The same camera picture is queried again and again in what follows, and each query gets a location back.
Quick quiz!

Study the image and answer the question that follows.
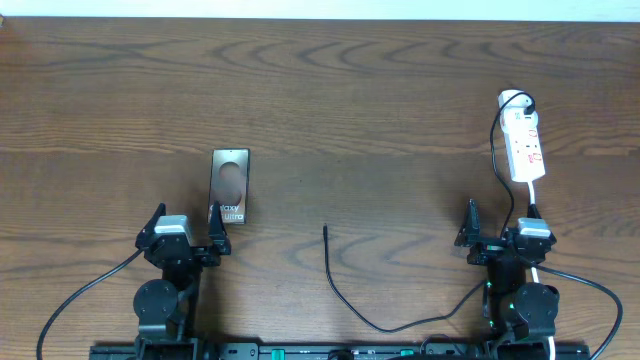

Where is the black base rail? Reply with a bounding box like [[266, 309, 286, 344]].
[[89, 341, 591, 360]]

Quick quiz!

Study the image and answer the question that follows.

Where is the white power strip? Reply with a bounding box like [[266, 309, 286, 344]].
[[498, 89, 545, 183]]

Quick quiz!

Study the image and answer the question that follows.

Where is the white power strip cord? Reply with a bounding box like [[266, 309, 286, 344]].
[[527, 180, 557, 360]]

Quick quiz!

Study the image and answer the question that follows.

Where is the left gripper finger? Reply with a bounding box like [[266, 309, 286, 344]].
[[135, 203, 166, 249], [208, 201, 231, 255]]

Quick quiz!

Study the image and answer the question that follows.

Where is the Galaxy S25 Ultra smartphone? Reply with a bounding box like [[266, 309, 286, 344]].
[[208, 148, 251, 225]]

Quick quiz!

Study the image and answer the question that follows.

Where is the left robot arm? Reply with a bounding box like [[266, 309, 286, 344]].
[[133, 203, 231, 359]]

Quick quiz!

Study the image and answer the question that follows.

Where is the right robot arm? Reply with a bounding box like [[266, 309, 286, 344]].
[[455, 200, 559, 359]]

